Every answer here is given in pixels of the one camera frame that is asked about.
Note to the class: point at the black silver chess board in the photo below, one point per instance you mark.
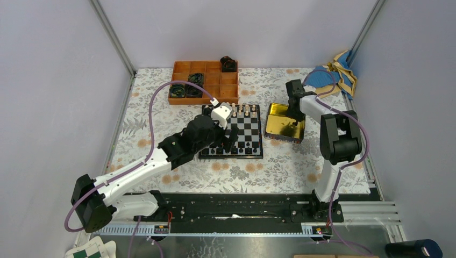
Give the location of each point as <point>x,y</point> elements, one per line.
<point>247,118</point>

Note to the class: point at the black green coil left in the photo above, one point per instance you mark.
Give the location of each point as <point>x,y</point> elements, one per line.
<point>177,91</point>

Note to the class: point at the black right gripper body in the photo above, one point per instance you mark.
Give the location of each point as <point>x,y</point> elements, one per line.
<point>293,114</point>

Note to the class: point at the green white checkered paper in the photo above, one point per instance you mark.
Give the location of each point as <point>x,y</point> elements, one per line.
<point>95,248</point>

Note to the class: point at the black coil top compartment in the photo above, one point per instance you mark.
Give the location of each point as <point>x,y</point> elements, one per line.
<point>228,65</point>

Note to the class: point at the black cylinder bottom right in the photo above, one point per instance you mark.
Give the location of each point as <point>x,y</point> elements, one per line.
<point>424,248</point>

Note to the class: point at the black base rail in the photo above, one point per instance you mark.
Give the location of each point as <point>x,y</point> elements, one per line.
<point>240,213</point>

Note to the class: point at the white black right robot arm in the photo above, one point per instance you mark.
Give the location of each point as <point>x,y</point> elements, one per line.
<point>339,140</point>

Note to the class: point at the gold tin of black pieces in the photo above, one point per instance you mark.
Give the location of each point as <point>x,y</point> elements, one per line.
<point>280,127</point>

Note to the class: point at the orange compartment tray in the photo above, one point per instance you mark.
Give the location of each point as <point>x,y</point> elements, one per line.
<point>222,86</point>

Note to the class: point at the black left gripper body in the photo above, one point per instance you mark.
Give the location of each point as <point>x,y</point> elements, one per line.
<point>216,138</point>

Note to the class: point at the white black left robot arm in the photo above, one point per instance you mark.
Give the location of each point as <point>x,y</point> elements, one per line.
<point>96,201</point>

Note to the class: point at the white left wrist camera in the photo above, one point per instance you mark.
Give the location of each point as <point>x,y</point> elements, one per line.
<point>221,112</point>

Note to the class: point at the blue yellow cloth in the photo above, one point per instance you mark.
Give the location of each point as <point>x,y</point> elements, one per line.
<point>333,77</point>

